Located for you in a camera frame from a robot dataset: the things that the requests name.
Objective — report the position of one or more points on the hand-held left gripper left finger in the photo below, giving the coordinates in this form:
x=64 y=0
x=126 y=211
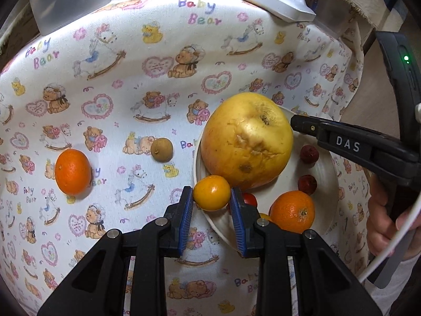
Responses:
x=185 y=222

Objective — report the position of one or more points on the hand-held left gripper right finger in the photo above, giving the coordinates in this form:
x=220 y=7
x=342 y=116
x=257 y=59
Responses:
x=237 y=225

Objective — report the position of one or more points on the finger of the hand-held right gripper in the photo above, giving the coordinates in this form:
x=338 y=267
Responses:
x=307 y=127

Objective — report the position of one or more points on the small yellow tomato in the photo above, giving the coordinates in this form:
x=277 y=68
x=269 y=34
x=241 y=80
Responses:
x=211 y=193

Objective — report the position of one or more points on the white round plate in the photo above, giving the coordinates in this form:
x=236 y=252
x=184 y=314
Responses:
x=324 y=171

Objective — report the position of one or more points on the large yellow pomelo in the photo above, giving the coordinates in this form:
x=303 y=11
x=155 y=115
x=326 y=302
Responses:
x=246 y=141

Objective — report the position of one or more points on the person's right hand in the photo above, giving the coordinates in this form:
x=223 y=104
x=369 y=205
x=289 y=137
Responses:
x=381 y=220

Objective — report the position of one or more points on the small yellow fruit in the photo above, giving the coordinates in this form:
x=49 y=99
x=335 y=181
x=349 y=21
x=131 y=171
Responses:
x=264 y=218

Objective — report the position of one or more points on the red cherry tomato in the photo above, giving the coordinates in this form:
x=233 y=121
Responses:
x=250 y=199

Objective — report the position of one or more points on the orange tangerine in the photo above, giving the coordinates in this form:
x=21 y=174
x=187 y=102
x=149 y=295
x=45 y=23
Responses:
x=73 y=171
x=292 y=211

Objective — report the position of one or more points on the small brown longan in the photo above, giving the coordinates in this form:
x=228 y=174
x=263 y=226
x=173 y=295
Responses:
x=161 y=149

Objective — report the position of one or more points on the bear print tablecloth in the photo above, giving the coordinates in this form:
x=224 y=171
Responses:
x=131 y=105

